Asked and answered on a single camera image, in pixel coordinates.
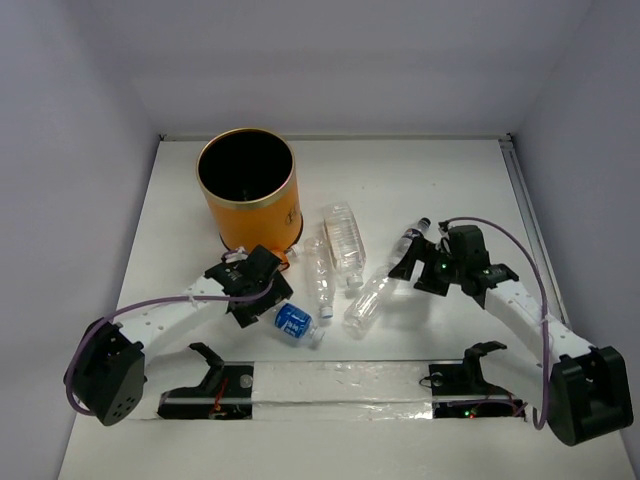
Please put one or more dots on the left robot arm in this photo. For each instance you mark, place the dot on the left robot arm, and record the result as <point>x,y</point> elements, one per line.
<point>106,375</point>

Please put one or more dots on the silver taped base bar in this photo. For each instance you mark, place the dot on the silver taped base bar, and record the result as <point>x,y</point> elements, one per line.
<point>338,390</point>

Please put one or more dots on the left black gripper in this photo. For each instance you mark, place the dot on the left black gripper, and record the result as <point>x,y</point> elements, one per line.
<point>270,298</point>

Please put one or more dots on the black label pepsi bottle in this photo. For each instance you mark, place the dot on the black label pepsi bottle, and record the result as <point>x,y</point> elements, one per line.
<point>418,229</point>

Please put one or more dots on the blue label plastic bottle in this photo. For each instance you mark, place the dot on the blue label plastic bottle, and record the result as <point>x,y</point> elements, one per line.
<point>298,326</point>

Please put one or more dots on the square clear plastic bottle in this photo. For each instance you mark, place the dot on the square clear plastic bottle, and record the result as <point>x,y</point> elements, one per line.
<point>345,244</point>

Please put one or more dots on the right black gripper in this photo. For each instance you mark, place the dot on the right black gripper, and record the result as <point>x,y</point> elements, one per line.
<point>419,250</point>

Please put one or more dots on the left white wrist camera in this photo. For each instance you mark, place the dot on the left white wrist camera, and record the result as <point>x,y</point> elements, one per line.
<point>234,255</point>

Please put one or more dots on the slim clear plastic bottle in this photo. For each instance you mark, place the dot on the slim clear plastic bottle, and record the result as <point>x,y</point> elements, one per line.
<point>320,278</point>

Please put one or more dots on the aluminium rail right edge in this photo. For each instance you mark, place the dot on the aluminium rail right edge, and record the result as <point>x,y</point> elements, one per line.
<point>534,235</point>

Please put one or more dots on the clear bottle blue cap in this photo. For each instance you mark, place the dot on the clear bottle blue cap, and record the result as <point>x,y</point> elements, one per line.
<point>365,309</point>

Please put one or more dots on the orange label plastic bottle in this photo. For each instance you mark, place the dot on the orange label plastic bottle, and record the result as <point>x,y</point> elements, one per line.
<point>287,256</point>

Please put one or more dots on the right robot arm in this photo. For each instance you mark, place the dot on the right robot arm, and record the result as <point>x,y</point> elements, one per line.
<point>577,389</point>

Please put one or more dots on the orange cylindrical bin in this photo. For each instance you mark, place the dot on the orange cylindrical bin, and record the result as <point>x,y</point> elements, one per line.
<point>248,178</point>

